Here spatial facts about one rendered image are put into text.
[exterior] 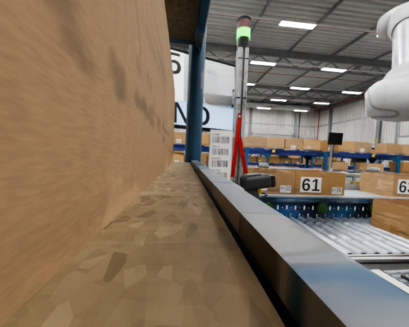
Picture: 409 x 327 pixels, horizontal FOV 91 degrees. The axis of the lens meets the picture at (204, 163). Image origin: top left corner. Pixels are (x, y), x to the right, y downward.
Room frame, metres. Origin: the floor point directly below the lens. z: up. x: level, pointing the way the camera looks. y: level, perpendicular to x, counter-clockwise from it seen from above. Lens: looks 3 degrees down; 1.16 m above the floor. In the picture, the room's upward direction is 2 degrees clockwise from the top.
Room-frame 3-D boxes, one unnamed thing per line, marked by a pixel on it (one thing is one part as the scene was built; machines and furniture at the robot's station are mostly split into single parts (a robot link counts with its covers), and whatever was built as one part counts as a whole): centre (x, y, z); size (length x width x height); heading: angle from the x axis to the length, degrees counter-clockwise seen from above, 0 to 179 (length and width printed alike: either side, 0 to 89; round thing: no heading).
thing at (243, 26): (0.77, -0.13, 1.62); 0.05 x 0.05 x 0.06
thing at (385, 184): (1.66, -1.60, 0.96); 0.39 x 0.29 x 0.17; 96
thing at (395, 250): (1.13, -0.89, 0.72); 0.52 x 0.05 x 0.05; 6
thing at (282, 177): (1.54, -0.44, 0.96); 0.39 x 0.29 x 0.17; 96
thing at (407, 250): (1.13, -0.95, 0.72); 0.52 x 0.05 x 0.05; 6
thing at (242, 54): (0.77, -0.13, 1.11); 0.12 x 0.05 x 0.88; 96
